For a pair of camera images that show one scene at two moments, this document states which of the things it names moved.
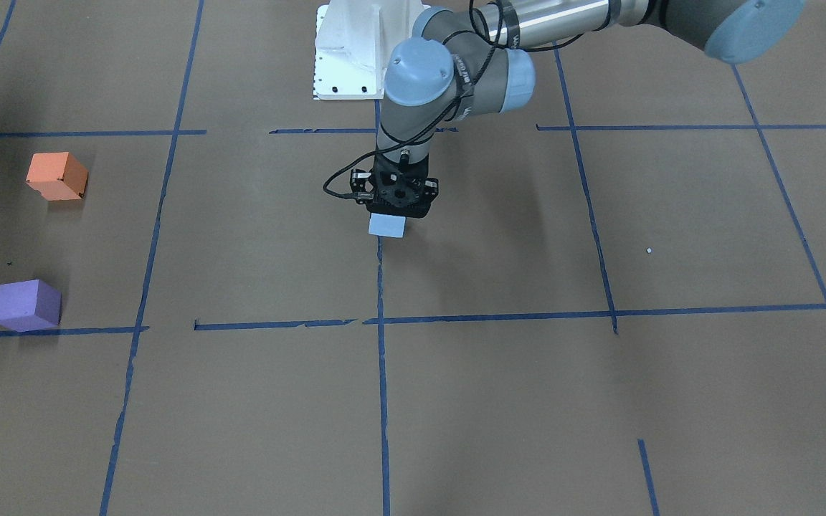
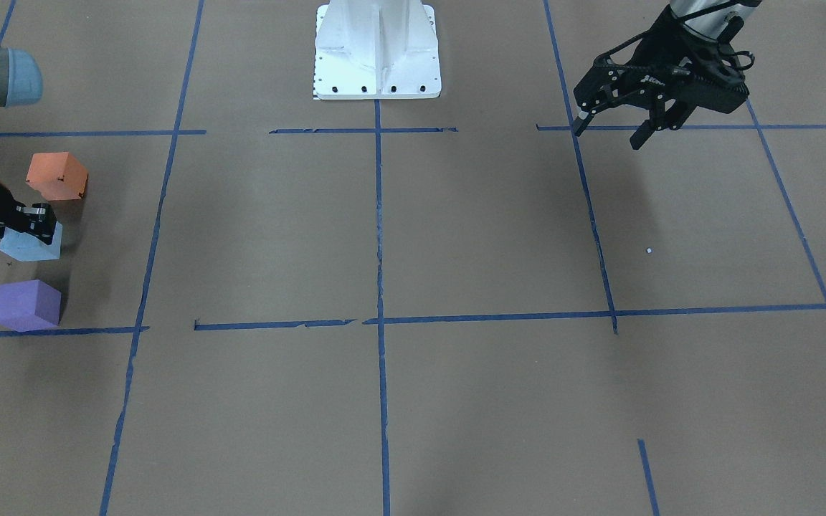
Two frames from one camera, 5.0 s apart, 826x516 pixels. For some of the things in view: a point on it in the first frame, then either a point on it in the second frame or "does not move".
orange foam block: [57, 175] does not move
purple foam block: [27, 305] does not move
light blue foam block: [387, 225] -> [26, 247]
